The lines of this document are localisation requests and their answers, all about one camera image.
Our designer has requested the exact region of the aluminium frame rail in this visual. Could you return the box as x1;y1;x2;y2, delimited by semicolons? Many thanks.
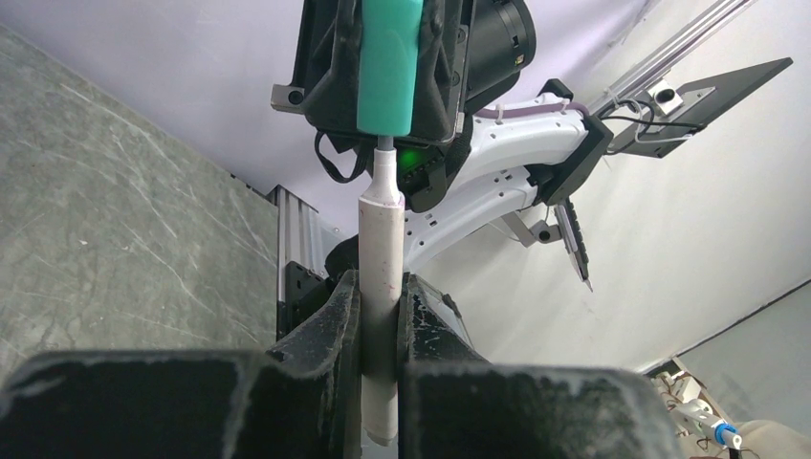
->
269;186;344;302

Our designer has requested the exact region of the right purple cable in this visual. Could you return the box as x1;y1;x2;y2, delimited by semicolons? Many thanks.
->
474;100;590;121

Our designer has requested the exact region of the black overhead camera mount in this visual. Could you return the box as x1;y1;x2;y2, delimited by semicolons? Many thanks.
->
603;57;794;159

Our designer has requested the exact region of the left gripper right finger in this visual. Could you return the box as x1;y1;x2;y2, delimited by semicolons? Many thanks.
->
397;274;682;458

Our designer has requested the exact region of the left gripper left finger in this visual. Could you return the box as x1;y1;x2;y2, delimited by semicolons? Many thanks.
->
1;272;361;458

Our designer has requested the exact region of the teal pen cap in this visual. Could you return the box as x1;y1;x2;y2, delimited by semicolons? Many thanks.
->
357;0;424;137

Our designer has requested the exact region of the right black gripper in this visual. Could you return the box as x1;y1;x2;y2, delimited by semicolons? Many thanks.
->
271;0;536;147

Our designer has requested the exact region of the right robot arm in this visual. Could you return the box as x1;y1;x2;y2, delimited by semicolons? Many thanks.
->
272;1;613;272

